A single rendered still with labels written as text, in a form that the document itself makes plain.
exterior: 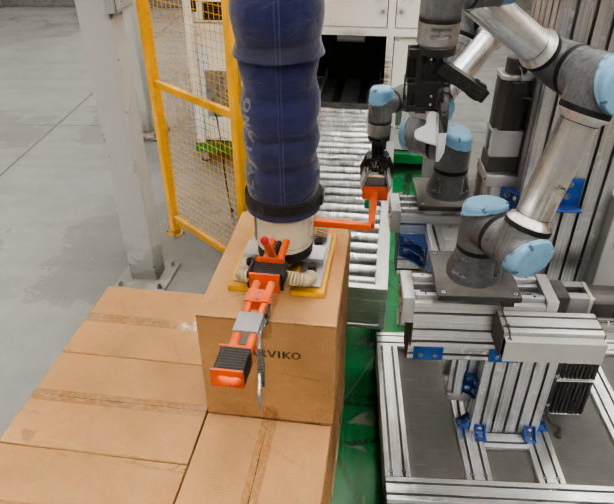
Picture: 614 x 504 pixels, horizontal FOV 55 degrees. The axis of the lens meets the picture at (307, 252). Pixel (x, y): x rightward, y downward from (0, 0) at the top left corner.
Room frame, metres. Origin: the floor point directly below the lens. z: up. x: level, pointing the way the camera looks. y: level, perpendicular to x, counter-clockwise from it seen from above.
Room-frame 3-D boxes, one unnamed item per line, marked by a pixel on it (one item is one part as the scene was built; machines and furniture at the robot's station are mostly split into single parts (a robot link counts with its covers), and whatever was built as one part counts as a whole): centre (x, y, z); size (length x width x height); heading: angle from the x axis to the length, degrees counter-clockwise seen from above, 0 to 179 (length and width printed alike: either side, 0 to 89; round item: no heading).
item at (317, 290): (1.52, -0.03, 0.97); 0.34 x 0.10 x 0.05; 171
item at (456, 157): (1.85, -0.49, 1.20); 0.13 x 0.12 x 0.14; 44
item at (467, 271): (1.35, -0.47, 1.09); 0.15 x 0.15 x 0.10
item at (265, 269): (1.29, 0.11, 1.07); 0.10 x 0.08 x 0.06; 81
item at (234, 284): (1.55, 0.16, 0.97); 0.34 x 0.10 x 0.05; 171
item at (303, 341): (1.55, 0.08, 0.74); 0.60 x 0.40 x 0.40; 172
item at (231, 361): (0.95, 0.17, 1.07); 0.08 x 0.07 x 0.05; 171
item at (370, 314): (1.90, 0.03, 0.47); 0.70 x 0.03 x 0.15; 82
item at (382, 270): (3.01, -0.46, 0.50); 2.31 x 0.05 x 0.19; 172
